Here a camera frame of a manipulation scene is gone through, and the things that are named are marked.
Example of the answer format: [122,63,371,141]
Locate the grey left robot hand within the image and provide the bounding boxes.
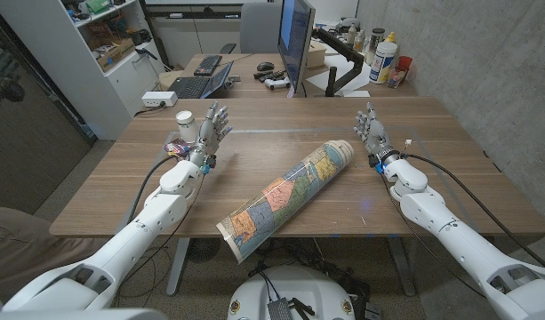
[188,100,233,169]

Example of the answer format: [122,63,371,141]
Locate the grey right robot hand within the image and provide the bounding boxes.
[353,101,402,166]

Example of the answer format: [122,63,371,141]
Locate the white paper cup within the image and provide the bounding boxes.
[175,109,200,144]

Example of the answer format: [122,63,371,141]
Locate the small purple box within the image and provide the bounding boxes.
[163,137,192,159]

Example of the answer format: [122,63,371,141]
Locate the white power strip box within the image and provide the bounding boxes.
[140,91,179,108]

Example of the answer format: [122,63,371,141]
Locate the rolled colourful map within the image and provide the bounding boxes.
[215,139,356,265]

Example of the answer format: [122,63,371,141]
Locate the beige box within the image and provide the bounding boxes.
[305,39,327,69]

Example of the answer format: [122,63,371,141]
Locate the brown cardboard box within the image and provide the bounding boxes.
[93,37,136,72]

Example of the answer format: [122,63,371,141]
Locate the open dark laptop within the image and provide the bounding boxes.
[167,60,235,100]

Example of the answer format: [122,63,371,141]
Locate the wooden office desk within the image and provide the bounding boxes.
[176,52,419,100]

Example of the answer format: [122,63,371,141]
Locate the clear glass with print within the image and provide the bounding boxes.
[386,66,407,89]

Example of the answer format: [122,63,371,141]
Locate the black keyboard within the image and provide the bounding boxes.
[193,54,223,77]

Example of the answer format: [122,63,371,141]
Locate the white paper sheets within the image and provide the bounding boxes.
[305,53,372,95]

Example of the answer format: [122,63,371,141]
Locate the black remote control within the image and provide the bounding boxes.
[252,69,287,84]

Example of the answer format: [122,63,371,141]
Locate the white game controller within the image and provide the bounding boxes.
[264,76,292,92]

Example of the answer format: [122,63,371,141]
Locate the black lidded jar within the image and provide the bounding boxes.
[364,28,386,66]

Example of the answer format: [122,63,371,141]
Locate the black floor fan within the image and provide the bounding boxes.
[186,237,222,264]

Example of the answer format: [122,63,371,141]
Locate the grey office chair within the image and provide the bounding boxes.
[218,2,283,55]

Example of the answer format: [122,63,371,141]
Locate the black computer monitor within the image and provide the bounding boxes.
[277,0,317,98]

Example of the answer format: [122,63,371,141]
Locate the grey table leg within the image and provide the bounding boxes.
[165,237,191,297]
[386,236,417,297]

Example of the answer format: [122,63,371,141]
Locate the white shelf cabinet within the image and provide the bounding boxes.
[0,0,164,141]

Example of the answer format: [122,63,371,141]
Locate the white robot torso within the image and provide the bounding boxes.
[227,265,357,320]

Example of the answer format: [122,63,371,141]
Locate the person leg in khaki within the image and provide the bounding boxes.
[0,204,108,303]

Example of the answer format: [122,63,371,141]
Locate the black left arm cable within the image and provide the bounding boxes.
[127,155,180,224]

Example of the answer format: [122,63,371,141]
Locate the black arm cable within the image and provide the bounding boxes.
[127,155,180,224]
[400,153,545,270]

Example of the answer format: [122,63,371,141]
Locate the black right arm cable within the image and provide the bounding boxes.
[400,153,545,270]

